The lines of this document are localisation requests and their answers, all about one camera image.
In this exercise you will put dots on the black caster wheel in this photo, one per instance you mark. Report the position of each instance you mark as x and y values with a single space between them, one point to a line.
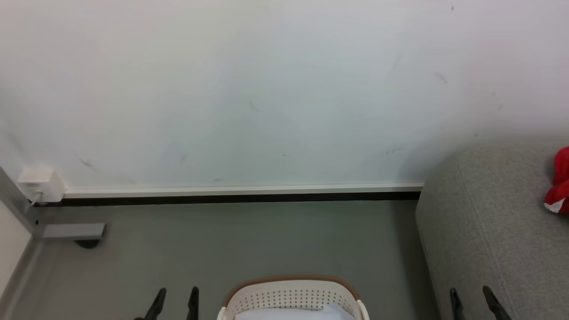
87 243

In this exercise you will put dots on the grey fabric sofa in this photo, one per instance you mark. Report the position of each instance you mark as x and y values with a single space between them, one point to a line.
489 213

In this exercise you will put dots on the red and white garment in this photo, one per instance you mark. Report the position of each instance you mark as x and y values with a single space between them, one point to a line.
559 186

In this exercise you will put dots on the white perforated laundry basket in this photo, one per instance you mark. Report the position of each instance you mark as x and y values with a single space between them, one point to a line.
289 295

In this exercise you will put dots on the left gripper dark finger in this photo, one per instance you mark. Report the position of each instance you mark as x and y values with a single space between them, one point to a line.
156 306
193 304

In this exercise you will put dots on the white and black baseboard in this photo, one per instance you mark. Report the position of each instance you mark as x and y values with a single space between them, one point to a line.
240 194

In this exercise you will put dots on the grey metal partition foot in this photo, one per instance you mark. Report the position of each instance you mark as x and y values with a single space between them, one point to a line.
73 231

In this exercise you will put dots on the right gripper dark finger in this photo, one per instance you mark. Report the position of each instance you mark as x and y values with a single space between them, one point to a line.
457 306
495 306

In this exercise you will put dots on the grey partition frame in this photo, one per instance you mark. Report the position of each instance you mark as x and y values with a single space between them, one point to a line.
18 209

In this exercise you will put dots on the white wall outlet box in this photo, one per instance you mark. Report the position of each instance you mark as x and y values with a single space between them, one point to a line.
40 180

